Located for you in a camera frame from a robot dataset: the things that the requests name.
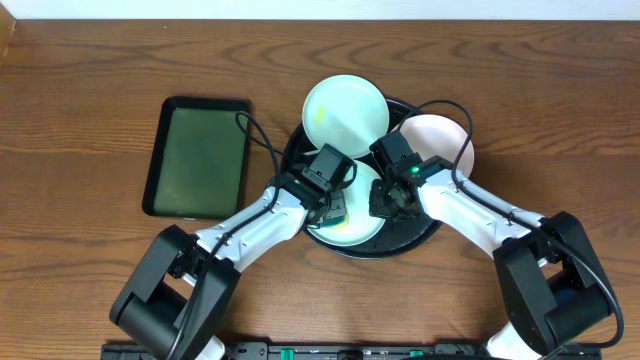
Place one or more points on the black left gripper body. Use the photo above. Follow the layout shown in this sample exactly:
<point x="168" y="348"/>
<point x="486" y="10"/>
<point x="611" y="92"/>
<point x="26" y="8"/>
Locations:
<point x="335" y="211"/>

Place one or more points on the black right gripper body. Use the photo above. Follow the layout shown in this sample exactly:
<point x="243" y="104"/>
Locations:
<point x="382" y="203"/>

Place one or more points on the green yellow sponge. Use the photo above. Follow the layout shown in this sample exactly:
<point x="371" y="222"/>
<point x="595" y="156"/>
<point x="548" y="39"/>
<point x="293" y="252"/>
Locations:
<point x="336" y="219"/>

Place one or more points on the mint green plate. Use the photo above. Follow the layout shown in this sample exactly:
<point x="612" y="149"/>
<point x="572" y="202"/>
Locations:
<point x="347" y="112"/>
<point x="358" y="225"/>

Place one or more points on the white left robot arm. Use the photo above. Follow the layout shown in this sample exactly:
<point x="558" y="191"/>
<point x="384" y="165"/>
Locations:
<point x="177" y="295"/>

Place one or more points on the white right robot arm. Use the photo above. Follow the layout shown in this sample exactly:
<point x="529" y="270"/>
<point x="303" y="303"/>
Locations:
<point x="552" y="283"/>

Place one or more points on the round black tray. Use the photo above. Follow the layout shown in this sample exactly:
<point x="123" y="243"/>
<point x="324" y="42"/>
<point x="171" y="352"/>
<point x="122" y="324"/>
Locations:
<point x="397" y="235"/>

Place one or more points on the black rectangular water tray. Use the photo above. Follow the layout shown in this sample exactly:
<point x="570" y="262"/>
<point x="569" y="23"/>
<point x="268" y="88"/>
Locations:
<point x="198" y="161"/>

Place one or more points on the pink plate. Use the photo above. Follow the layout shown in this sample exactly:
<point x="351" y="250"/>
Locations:
<point x="437" y="139"/>

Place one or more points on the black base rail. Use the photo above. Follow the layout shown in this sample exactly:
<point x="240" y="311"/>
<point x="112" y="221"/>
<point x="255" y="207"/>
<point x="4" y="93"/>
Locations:
<point x="264" y="351"/>

